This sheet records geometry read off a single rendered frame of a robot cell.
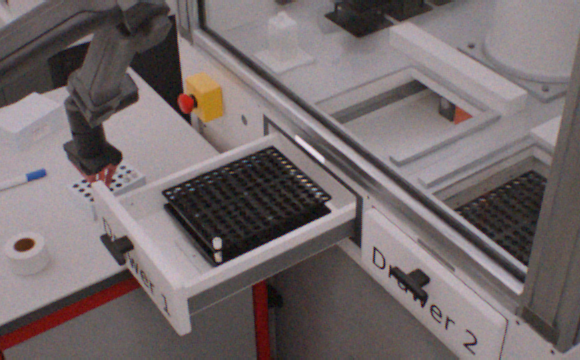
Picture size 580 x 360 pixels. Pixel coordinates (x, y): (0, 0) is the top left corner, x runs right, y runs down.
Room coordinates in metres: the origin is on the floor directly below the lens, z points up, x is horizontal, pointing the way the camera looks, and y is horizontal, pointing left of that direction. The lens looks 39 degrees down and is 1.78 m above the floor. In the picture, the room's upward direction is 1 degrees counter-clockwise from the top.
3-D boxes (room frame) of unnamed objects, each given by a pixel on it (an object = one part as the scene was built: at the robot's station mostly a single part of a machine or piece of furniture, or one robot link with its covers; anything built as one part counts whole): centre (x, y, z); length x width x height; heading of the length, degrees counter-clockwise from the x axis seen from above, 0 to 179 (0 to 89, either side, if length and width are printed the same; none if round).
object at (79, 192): (1.23, 0.35, 0.78); 0.12 x 0.08 x 0.04; 134
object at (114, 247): (0.94, 0.27, 0.91); 0.07 x 0.04 x 0.01; 34
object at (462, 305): (0.87, -0.20, 0.87); 0.29 x 0.02 x 0.11; 34
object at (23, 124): (1.45, 0.56, 0.79); 0.13 x 0.09 x 0.05; 144
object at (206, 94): (1.40, 0.17, 0.88); 0.07 x 0.05 x 0.07; 34
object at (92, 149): (1.19, 0.35, 0.92); 0.10 x 0.07 x 0.07; 42
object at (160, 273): (0.95, 0.24, 0.87); 0.29 x 0.02 x 0.11; 34
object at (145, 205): (1.07, 0.07, 0.86); 0.40 x 0.26 x 0.06; 124
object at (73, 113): (1.20, 0.35, 0.98); 0.07 x 0.06 x 0.07; 133
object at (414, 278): (0.85, -0.18, 0.91); 0.07 x 0.04 x 0.01; 34
